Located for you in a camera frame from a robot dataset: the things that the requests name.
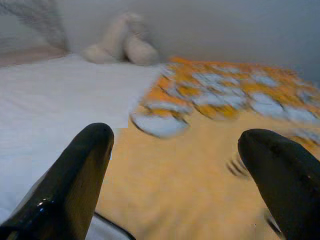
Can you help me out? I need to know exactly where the cream plush toy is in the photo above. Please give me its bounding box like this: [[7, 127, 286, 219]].
[[81, 12, 161, 66]]

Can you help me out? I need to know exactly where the white quilted mattress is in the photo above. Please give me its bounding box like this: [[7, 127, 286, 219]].
[[0, 53, 163, 240]]

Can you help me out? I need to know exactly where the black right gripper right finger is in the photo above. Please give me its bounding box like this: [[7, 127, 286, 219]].
[[237, 128, 320, 240]]

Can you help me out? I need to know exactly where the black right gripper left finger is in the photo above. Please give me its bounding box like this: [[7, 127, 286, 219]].
[[0, 122, 115, 240]]

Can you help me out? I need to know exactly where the grey ornament printed headboard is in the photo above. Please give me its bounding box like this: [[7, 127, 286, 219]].
[[0, 0, 70, 55]]

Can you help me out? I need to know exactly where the yellow cartoon print blanket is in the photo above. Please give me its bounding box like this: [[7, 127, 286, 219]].
[[94, 56, 320, 240]]

